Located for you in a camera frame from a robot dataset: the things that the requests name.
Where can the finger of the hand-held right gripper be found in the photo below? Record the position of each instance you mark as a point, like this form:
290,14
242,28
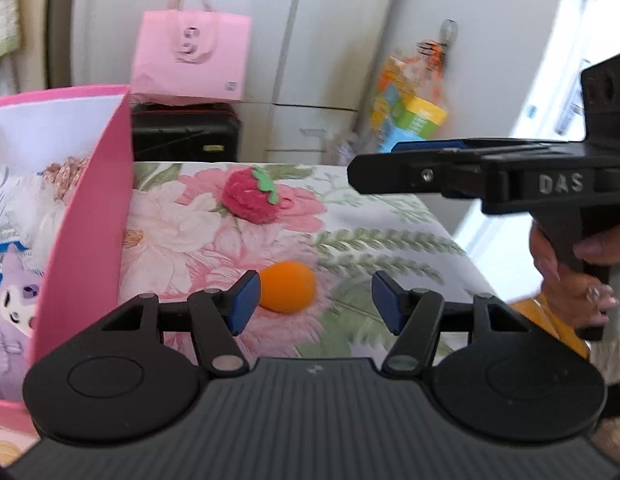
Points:
424,146
404,172

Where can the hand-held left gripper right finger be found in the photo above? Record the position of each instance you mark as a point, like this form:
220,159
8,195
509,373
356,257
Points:
387,302

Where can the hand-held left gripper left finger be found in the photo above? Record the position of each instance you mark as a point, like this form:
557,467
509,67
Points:
245,302

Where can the orange ball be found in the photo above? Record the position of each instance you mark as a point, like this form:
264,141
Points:
290,287

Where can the red strawberry plush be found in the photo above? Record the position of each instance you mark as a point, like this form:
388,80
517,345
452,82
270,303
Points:
247,197

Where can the pink box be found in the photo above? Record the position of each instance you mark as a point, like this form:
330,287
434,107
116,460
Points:
90,220

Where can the purple plush toy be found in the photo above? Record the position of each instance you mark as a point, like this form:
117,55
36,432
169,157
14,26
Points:
15,310

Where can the person's right hand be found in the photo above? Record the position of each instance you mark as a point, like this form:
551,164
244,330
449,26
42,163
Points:
559,285

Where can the colourful gift bag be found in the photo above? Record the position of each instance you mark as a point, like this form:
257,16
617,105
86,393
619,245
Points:
419,115

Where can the floral bed sheet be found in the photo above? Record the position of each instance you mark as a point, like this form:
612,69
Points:
389,230

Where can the white refrigerator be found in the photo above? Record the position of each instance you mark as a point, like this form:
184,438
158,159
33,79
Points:
494,240

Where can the grey wardrobe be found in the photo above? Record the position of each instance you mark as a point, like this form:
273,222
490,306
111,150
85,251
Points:
290,35

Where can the black suitcase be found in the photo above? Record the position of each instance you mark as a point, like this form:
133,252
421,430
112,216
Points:
180,132

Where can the pink paper bag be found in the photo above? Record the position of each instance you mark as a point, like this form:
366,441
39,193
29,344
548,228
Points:
190,70

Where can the clear wall hook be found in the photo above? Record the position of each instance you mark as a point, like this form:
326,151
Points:
447,32

